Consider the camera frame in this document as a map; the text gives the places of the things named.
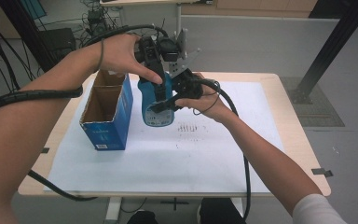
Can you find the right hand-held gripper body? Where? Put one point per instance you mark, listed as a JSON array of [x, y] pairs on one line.
[[188, 85]]

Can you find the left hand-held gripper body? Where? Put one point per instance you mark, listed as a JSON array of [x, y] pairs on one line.
[[150, 49]]

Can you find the blue bottle with white cap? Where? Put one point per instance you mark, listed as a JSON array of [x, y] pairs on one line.
[[147, 93]]

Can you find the blue cardboard box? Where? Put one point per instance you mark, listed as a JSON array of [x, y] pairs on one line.
[[112, 124]]

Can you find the person's right hand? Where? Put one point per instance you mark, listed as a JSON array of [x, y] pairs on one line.
[[209, 105]]

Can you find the person's left hand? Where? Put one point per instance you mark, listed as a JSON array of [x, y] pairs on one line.
[[118, 53]]

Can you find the black wristband on right wrist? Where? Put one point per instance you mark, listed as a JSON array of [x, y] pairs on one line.
[[213, 104]]

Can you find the black wristband on wrist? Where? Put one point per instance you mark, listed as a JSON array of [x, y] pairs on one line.
[[102, 53], [213, 104]]

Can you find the white table leg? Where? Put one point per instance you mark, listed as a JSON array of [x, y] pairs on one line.
[[178, 18]]

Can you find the black wristband on left wrist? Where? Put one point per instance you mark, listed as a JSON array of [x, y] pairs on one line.
[[102, 53]]

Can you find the white paper sheet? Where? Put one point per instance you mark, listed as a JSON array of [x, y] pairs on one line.
[[183, 161]]

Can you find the black electronic device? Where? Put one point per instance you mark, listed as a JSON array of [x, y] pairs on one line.
[[96, 21]]

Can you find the black box on floor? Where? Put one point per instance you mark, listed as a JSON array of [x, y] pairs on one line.
[[57, 40]]

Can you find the person's dark shoe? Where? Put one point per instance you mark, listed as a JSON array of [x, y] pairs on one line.
[[143, 217]]

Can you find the white desk leg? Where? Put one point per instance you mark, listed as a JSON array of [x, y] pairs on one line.
[[113, 210]]

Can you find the person's dark trouser leg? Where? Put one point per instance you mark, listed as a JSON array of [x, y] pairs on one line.
[[220, 213]]

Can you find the black tape strip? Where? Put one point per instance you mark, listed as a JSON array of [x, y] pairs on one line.
[[45, 150], [321, 172]]

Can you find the black metal frame post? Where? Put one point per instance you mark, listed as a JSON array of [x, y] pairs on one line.
[[28, 34], [332, 46]]

